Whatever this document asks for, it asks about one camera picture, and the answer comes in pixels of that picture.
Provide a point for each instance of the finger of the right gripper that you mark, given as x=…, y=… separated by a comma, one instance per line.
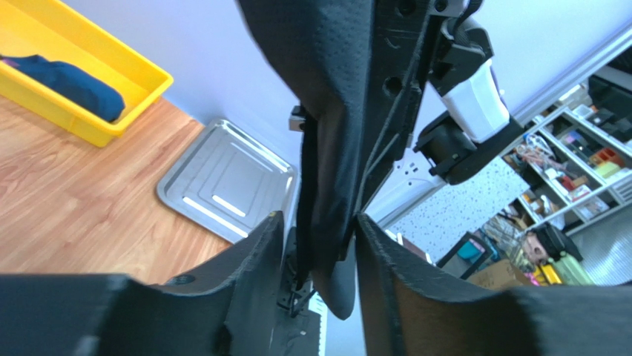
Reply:
x=389, y=47

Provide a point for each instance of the yellow plastic bin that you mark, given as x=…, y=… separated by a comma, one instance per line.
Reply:
x=57, y=32

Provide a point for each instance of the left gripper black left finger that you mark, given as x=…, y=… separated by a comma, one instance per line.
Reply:
x=225, y=306

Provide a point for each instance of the cluttered storage shelf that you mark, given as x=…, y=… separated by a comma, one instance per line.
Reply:
x=575, y=157

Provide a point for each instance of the rolled dark blue napkin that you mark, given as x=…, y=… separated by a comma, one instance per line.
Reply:
x=73, y=83

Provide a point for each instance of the black paper napkin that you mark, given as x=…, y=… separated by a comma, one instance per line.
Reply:
x=321, y=50

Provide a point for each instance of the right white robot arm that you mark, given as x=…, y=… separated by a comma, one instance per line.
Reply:
x=434, y=111

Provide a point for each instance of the metal tray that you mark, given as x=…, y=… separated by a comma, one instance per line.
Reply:
x=228, y=182

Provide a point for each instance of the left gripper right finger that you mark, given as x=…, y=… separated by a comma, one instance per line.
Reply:
x=410, y=307

